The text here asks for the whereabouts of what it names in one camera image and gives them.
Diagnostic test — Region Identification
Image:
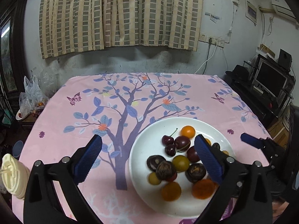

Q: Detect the large orange mandarin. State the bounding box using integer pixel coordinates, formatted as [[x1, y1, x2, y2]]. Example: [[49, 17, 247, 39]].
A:
[[192, 179, 216, 200]]

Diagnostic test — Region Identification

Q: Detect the yellow orange fruit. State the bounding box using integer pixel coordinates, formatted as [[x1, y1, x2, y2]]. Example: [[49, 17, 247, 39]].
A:
[[160, 181, 182, 202]]

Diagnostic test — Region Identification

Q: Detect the cardboard box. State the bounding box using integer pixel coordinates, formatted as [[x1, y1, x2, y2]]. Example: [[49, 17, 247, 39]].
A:
[[267, 117, 289, 149]]

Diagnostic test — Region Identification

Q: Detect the yellow green plum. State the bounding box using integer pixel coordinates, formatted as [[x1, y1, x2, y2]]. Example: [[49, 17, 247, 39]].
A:
[[172, 155, 190, 172]]

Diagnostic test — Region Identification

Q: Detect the dark plum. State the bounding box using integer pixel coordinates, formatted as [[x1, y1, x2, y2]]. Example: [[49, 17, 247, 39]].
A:
[[174, 136, 191, 152]]

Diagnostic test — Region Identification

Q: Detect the small orange kumquat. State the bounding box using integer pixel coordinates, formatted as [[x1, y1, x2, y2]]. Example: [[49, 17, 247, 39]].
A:
[[180, 125, 196, 139]]

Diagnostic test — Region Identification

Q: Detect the dark red cherry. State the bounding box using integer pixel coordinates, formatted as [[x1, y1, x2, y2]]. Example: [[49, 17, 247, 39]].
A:
[[161, 128, 178, 147]]

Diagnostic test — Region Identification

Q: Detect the pink floral tablecloth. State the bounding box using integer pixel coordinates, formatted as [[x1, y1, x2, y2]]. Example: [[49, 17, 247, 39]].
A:
[[20, 73, 269, 223]]

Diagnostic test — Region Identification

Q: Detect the small yellow green fruit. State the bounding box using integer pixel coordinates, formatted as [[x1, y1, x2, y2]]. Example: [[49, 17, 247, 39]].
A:
[[147, 172, 162, 186]]

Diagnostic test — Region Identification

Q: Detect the white round plate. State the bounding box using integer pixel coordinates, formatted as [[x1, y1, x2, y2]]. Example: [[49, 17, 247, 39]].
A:
[[129, 117, 235, 219]]

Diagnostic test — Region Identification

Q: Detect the black monitor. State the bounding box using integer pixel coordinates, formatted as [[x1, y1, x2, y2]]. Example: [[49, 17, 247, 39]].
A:
[[254, 60, 287, 98]]

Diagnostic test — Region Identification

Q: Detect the black hat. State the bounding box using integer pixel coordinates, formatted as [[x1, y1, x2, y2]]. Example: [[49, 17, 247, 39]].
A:
[[226, 65, 249, 81]]

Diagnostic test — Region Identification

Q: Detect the cream lidded drink bottle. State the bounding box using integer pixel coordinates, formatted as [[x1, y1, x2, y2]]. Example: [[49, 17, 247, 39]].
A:
[[1, 153, 30, 200]]

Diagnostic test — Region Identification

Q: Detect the white plastic bag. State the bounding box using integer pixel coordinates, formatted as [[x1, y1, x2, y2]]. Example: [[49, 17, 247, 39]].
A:
[[15, 75, 49, 121]]

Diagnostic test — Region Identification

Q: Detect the black speaker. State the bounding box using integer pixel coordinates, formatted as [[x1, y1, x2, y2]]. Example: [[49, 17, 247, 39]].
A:
[[278, 49, 292, 71]]

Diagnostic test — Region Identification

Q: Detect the white air conditioner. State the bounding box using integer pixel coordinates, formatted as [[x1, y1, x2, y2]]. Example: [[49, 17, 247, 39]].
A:
[[271, 0, 298, 24]]

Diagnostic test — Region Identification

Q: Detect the beige checked curtain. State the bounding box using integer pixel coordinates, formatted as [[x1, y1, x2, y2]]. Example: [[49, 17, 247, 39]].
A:
[[39, 0, 203, 59]]

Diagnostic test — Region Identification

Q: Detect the dark wooden cabinet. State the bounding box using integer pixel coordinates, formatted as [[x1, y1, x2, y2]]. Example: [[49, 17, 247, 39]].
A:
[[1, 0, 28, 113]]

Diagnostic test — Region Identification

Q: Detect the white power cable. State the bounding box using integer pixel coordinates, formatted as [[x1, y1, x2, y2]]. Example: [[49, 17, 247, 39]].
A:
[[193, 44, 218, 75]]

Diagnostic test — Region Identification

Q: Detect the white wall power strip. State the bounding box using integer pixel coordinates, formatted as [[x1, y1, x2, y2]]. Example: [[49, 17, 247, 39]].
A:
[[199, 33, 225, 48]]

